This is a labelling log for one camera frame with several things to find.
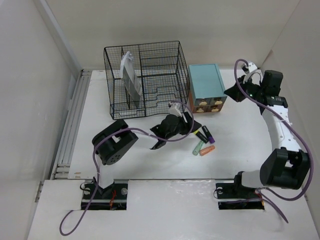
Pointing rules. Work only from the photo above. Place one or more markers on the aluminium rail frame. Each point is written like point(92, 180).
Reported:
point(62, 159)

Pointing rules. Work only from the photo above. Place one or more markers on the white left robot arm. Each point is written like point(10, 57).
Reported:
point(112, 143)

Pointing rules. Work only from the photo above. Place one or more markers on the purple highlighter marker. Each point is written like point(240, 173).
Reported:
point(208, 134)

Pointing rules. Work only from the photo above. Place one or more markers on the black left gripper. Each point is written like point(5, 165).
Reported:
point(187, 125)

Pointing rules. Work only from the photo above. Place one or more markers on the orange correction tape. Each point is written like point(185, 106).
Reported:
point(206, 150)

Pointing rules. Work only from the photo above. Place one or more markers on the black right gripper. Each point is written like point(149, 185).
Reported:
point(235, 93)

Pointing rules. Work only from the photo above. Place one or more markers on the yellow highlighter marker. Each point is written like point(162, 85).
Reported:
point(201, 136)

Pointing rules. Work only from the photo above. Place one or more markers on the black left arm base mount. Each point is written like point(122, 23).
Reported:
point(114, 198)

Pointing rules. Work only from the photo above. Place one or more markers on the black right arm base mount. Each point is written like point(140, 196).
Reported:
point(231, 197)

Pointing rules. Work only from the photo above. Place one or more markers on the green correction tape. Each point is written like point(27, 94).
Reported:
point(198, 147)

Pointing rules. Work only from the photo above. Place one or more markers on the blue orange drawer box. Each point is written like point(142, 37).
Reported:
point(207, 89)

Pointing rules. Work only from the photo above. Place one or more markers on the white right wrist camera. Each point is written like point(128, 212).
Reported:
point(249, 68)

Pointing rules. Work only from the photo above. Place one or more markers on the black wire mesh desk organizer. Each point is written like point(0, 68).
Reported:
point(160, 68)

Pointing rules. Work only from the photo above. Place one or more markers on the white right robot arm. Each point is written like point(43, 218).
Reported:
point(287, 165)

